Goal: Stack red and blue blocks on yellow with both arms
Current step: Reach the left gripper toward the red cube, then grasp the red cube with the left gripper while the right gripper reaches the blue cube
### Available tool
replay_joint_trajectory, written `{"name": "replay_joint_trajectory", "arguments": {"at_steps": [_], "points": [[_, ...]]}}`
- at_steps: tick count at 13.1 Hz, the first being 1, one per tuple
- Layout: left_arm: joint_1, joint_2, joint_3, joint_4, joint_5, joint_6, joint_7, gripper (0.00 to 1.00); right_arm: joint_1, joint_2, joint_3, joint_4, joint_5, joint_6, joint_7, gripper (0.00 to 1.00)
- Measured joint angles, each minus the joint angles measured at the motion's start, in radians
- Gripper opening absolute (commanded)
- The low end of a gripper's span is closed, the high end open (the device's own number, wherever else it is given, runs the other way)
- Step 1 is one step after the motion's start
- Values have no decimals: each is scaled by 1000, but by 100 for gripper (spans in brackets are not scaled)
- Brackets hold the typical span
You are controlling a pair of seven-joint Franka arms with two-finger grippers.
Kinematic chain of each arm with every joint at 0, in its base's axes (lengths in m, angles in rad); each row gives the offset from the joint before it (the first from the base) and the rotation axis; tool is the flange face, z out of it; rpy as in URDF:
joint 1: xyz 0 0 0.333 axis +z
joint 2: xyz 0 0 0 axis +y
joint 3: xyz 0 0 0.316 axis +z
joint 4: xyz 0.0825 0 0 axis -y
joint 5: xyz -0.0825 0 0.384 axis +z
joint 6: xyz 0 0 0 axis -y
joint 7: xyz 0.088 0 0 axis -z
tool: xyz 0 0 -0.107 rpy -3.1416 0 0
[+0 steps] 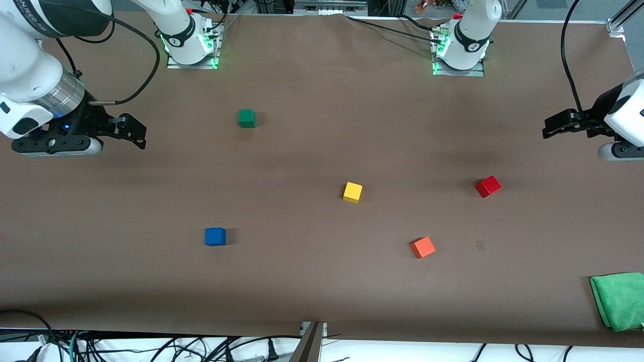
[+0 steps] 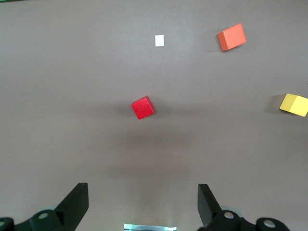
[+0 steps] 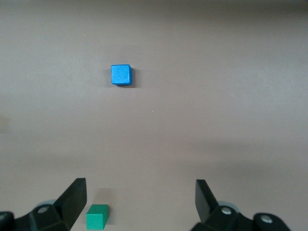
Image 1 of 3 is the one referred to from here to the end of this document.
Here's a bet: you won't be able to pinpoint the red cube block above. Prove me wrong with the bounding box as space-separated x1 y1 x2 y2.
475 175 502 198

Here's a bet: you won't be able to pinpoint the orange cube block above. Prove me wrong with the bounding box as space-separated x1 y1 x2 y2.
411 236 437 259

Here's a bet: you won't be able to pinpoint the green folded cloth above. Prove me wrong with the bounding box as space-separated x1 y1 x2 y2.
589 272 644 332

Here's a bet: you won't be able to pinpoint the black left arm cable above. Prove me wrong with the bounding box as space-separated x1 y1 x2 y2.
560 0 587 124

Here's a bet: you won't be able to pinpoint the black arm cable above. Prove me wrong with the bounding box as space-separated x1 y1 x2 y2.
54 13 162 106
560 0 587 124

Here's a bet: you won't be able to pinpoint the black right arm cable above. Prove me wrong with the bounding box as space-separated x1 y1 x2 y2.
54 13 162 106

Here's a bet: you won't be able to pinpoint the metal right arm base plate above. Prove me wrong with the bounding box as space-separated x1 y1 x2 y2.
167 20 224 70

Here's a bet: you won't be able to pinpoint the aluminium frame corner profile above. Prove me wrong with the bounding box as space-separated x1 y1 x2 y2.
606 0 644 37

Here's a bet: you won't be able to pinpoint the black base connector cables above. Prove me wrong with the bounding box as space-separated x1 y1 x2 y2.
194 0 242 40

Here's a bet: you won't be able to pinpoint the black base supply cable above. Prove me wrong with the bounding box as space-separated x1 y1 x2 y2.
344 15 447 46

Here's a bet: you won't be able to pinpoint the black looped cable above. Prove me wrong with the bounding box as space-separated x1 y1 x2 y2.
0 310 55 362

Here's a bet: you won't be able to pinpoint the metal camera mount bar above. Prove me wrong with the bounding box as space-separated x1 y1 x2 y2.
288 321 329 362

